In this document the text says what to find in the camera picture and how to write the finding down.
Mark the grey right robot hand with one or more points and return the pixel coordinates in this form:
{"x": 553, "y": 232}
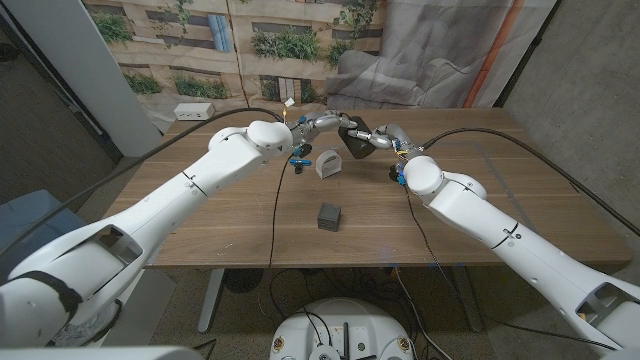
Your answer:
{"x": 397, "y": 137}

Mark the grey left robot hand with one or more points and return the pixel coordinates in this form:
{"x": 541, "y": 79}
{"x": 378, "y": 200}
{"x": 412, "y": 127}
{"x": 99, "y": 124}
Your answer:
{"x": 320, "y": 122}

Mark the black cylindrical speaker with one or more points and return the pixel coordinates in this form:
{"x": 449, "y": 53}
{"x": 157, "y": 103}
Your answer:
{"x": 357, "y": 146}

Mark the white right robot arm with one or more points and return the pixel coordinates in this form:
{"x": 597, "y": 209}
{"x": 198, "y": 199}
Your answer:
{"x": 500, "y": 230}

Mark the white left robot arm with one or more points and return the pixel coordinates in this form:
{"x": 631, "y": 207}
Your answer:
{"x": 165, "y": 200}

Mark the dark grey cube block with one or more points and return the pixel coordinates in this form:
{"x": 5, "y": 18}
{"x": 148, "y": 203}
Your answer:
{"x": 329, "y": 217}

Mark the white arched tape dispenser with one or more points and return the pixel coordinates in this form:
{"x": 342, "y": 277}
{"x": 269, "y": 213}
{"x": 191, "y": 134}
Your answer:
{"x": 327, "y": 165}

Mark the small blue black clamp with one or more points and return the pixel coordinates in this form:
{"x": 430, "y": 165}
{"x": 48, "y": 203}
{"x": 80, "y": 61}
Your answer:
{"x": 300, "y": 162}

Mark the printed fabric backdrop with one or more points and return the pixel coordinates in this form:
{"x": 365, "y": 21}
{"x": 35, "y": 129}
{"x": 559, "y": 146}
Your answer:
{"x": 350, "y": 60}

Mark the white power strip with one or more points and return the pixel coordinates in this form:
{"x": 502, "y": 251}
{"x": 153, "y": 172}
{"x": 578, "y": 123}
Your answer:
{"x": 194, "y": 112}

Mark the black round floor fan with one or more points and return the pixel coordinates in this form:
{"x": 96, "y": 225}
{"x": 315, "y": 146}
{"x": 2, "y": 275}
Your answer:
{"x": 242, "y": 280}

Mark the white table leg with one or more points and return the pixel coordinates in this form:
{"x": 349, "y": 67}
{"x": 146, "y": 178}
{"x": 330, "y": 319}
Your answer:
{"x": 467, "y": 300}
{"x": 210, "y": 300}

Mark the white robot torso base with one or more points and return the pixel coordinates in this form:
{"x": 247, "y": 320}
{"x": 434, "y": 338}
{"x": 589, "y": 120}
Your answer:
{"x": 345, "y": 325}

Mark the blue upholstered chair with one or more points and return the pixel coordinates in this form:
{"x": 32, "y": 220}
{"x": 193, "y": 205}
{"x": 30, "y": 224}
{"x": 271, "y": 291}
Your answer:
{"x": 25, "y": 215}

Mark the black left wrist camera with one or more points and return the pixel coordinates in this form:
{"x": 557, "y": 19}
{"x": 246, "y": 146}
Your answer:
{"x": 302, "y": 150}

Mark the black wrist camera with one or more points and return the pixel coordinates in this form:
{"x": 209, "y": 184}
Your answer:
{"x": 302, "y": 150}
{"x": 396, "y": 174}

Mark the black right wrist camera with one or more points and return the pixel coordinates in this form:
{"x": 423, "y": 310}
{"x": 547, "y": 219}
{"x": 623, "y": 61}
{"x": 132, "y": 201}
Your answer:
{"x": 396, "y": 174}

